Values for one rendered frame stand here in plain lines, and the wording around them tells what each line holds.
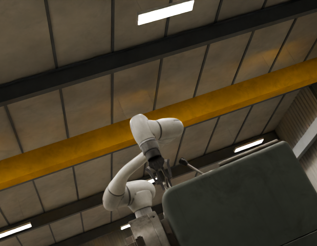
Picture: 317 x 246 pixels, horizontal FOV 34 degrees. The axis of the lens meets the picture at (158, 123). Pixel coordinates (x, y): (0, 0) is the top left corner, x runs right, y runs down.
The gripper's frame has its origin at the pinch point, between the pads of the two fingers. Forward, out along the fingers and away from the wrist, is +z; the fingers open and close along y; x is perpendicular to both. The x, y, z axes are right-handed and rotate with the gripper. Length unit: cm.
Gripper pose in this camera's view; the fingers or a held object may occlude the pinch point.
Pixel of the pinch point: (167, 188)
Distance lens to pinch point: 246.2
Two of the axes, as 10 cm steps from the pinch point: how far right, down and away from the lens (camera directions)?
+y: -9.2, 3.7, -1.2
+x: -0.5, -4.2, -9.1
